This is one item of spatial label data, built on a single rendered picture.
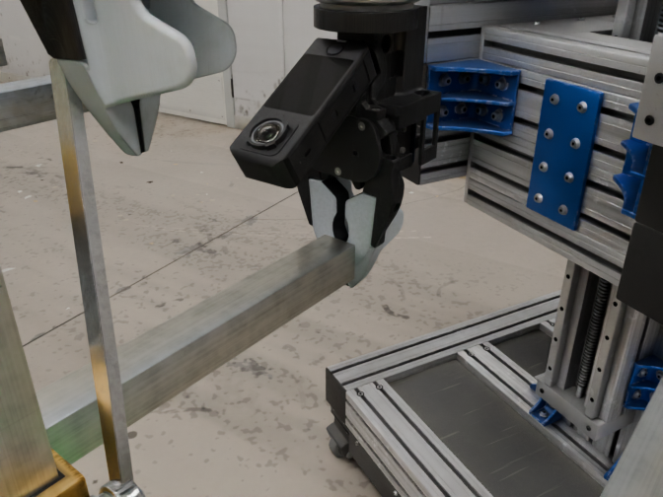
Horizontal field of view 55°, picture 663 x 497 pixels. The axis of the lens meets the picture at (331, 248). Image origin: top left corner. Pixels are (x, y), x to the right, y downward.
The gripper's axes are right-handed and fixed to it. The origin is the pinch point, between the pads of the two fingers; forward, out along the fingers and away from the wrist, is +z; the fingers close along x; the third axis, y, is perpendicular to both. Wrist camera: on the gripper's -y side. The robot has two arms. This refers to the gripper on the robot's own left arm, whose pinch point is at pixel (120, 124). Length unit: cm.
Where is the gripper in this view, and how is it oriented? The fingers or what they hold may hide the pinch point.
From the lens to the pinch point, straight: 31.8
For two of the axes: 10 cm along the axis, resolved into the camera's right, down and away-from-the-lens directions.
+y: 9.5, 1.4, -2.8
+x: 3.2, -4.4, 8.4
